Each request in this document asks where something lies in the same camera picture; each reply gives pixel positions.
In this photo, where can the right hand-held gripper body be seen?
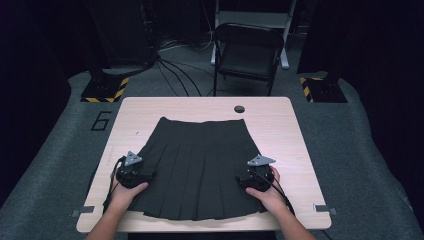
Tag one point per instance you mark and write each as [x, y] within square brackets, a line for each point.
[260, 175]

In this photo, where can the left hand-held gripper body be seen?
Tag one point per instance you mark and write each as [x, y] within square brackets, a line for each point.
[130, 173]

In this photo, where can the dark pleated skirt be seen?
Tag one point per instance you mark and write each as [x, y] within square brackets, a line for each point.
[200, 166]

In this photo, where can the person's left hand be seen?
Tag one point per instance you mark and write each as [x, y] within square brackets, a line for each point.
[123, 196]

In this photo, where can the person's right hand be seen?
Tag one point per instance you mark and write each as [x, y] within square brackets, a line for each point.
[271, 200]

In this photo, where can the grey tape strip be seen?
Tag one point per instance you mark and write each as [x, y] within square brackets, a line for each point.
[324, 208]
[84, 210]

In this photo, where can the black striped stand base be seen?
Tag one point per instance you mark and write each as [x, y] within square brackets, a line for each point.
[103, 90]
[325, 90]

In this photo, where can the black folding chair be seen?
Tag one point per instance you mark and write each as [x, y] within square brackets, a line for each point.
[248, 55]

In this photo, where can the dark equipment cabinet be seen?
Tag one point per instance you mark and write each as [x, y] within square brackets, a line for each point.
[123, 33]

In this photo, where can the white metal stand frame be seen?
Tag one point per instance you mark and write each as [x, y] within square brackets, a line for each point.
[253, 17]

